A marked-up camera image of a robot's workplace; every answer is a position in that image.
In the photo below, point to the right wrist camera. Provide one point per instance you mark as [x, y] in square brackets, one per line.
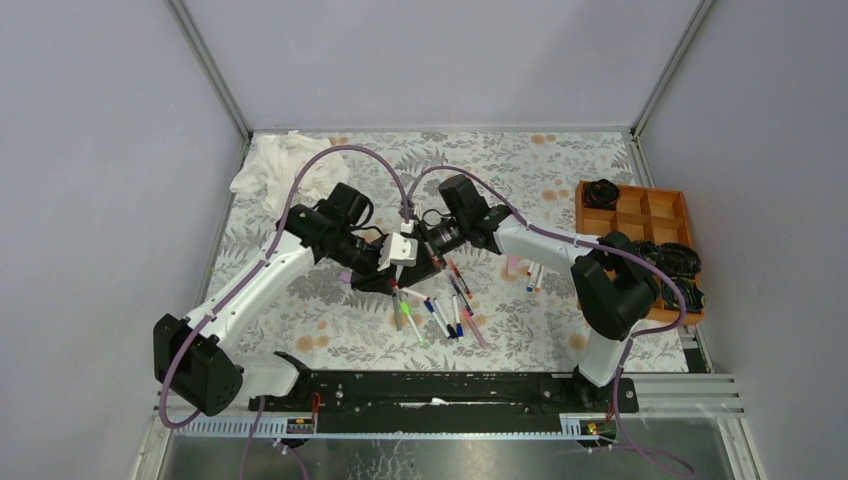
[410, 213]

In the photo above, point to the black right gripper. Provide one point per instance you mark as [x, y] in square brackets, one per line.
[427, 264]

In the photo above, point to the grey pen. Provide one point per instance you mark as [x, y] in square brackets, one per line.
[398, 318]

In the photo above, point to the green capped marker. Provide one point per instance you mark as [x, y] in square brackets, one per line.
[410, 318]

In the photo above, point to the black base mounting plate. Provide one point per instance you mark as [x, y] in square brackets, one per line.
[388, 402]

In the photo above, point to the black tipped white marker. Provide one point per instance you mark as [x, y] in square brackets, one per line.
[457, 316]

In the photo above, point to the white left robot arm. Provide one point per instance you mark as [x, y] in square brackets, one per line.
[194, 355]

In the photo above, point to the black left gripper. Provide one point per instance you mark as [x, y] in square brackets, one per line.
[375, 281]

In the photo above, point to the wooden compartment tray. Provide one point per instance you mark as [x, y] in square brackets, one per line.
[657, 222]

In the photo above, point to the dark blue pen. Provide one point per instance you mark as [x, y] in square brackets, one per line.
[462, 298]

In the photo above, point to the white crumpled cloth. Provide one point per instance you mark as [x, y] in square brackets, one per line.
[274, 160]

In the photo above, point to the blue capped marker lower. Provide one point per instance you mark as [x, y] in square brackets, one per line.
[431, 308]

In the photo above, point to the pink thin pen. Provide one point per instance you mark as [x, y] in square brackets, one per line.
[469, 320]

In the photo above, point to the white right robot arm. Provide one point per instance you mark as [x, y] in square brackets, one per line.
[614, 286]

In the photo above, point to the red capped marker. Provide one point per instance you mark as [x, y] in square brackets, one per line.
[409, 292]

